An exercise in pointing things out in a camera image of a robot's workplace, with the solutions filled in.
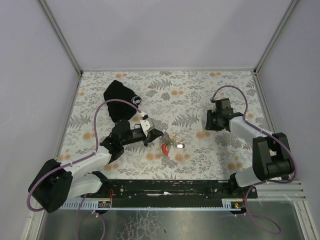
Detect black drawstring bag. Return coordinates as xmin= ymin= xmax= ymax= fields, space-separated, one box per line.
xmin=103 ymin=80 xmax=142 ymax=123

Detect key bunch with coloured tags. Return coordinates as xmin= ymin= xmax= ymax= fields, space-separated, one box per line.
xmin=160 ymin=132 xmax=185 ymax=157

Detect floral table mat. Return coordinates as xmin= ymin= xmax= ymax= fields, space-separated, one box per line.
xmin=58 ymin=71 xmax=268 ymax=180

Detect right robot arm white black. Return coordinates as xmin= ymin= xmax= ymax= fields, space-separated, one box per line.
xmin=205 ymin=98 xmax=295 ymax=188

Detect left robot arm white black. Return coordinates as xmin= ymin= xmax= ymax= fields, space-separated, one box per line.
xmin=27 ymin=118 xmax=164 ymax=213

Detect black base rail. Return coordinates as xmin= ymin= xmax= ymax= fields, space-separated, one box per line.
xmin=95 ymin=179 xmax=258 ymax=209

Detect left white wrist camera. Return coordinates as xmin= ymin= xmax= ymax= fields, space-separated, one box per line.
xmin=140 ymin=115 xmax=155 ymax=135

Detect grey slotted cable duct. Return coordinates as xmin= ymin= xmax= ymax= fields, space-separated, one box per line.
xmin=59 ymin=199 xmax=111 ymax=211

